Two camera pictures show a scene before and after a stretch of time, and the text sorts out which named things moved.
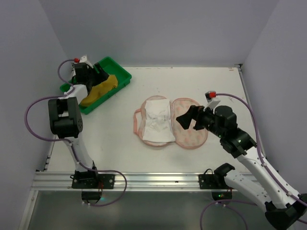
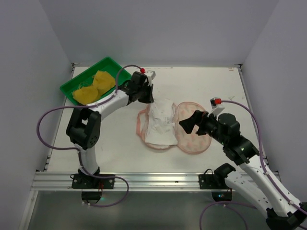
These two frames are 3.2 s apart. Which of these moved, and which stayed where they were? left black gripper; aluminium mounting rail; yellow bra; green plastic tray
Moved: left black gripper
Stayed: green plastic tray; aluminium mounting rail; yellow bra
